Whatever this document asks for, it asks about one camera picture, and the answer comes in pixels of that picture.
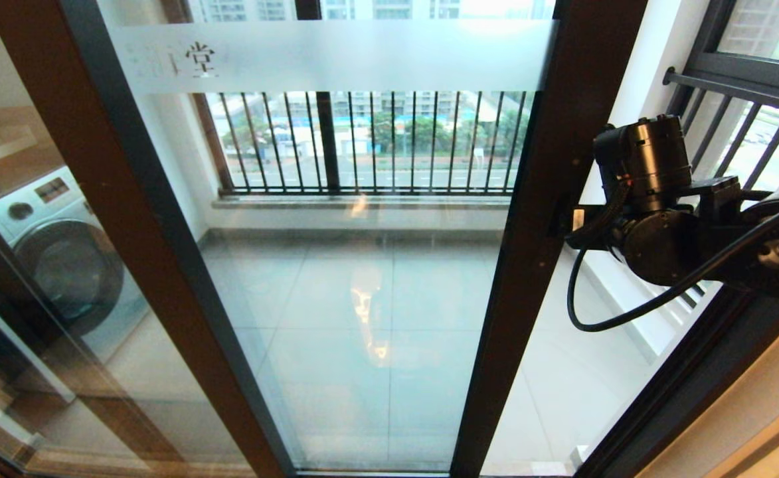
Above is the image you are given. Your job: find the sliding glass door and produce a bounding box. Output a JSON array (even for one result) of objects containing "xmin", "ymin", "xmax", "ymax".
[{"xmin": 0, "ymin": 0, "xmax": 649, "ymax": 478}]

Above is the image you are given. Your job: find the short grey stone window sill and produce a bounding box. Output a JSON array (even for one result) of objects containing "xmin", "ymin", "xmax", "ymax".
[{"xmin": 565, "ymin": 249, "xmax": 695, "ymax": 362}]

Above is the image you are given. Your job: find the narrow black window railing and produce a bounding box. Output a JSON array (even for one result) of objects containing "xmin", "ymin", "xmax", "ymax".
[{"xmin": 655, "ymin": 52, "xmax": 779, "ymax": 309}]

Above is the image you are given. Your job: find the long grey stone window sill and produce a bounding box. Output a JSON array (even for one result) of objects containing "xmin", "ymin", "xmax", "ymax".
[{"xmin": 213, "ymin": 195, "xmax": 511, "ymax": 212}]

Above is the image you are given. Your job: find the wide black window railing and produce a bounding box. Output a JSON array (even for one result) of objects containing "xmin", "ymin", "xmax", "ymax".
[{"xmin": 193, "ymin": 92, "xmax": 537, "ymax": 198}]

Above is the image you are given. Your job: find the brown framed fixed glass door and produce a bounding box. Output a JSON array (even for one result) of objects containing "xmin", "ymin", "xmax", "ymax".
[{"xmin": 0, "ymin": 0, "xmax": 297, "ymax": 478}]

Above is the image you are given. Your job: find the grey front-load washing machine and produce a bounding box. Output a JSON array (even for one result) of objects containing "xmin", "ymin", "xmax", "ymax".
[{"xmin": 0, "ymin": 166, "xmax": 152, "ymax": 399}]

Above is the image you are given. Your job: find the dark door frame with track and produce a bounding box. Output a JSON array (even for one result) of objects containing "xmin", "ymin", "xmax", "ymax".
[{"xmin": 574, "ymin": 279, "xmax": 779, "ymax": 478}]

